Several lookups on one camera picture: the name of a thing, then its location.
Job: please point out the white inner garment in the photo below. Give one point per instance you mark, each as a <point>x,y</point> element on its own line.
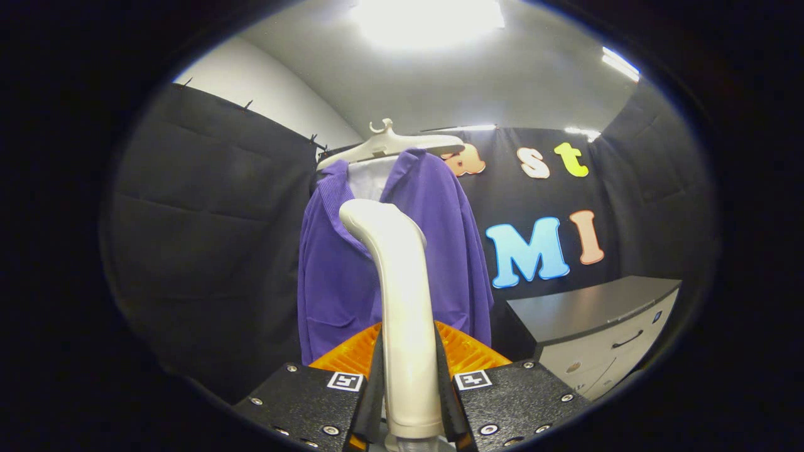
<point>370,179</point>

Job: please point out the white plastic clothes hanger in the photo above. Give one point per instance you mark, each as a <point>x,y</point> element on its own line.
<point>389,144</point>

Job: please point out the long ceiling light strip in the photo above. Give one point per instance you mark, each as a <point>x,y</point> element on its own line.
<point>461,128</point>

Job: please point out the small ceiling light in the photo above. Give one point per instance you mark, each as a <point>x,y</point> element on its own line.
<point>583,132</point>

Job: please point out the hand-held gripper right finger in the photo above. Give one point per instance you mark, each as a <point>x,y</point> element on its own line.
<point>515,402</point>

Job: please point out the purple jacket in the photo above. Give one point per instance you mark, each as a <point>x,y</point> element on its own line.
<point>333,282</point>

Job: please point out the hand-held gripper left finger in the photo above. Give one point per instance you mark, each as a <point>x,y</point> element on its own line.
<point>314,402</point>

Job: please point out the grey cabinet with dark top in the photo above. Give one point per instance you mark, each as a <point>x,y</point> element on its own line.
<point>590,311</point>

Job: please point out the double ceiling light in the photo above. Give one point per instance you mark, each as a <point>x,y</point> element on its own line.
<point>620,64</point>

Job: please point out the large ceiling light panel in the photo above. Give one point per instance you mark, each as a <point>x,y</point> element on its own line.
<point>427,22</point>

